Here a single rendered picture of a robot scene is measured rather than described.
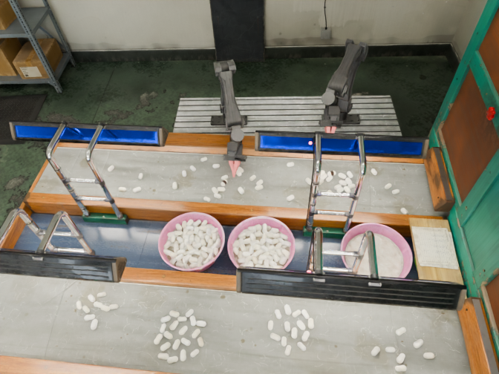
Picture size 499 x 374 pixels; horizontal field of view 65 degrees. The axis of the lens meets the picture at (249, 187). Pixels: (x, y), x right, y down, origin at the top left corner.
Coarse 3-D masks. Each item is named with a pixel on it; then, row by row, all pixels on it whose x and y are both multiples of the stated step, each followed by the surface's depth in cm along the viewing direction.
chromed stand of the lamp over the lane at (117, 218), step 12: (60, 132) 147; (96, 132) 146; (48, 144) 144; (96, 144) 144; (48, 156) 142; (60, 168) 148; (96, 168) 145; (72, 180) 152; (84, 180) 152; (96, 180) 151; (72, 192) 158; (108, 192) 156; (84, 204) 167; (84, 216) 172; (96, 216) 172; (108, 216) 172; (120, 216) 169
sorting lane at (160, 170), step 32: (64, 160) 190; (96, 160) 189; (128, 160) 188; (160, 160) 187; (192, 160) 186; (224, 160) 186; (256, 160) 185; (288, 160) 184; (64, 192) 178; (96, 192) 177; (128, 192) 176; (160, 192) 175; (192, 192) 175; (224, 192) 174; (256, 192) 173; (288, 192) 172; (352, 192) 171; (384, 192) 170; (416, 192) 169
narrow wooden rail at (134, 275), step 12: (132, 276) 148; (144, 276) 148; (156, 276) 148; (168, 276) 147; (180, 276) 147; (192, 276) 147; (204, 276) 147; (216, 276) 146; (228, 276) 146; (204, 288) 146; (216, 288) 144; (228, 288) 144
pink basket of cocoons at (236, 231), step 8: (240, 224) 160; (256, 224) 163; (272, 224) 162; (232, 232) 158; (240, 232) 162; (288, 232) 158; (232, 240) 158; (288, 240) 158; (232, 248) 157; (232, 256) 154; (288, 264) 148
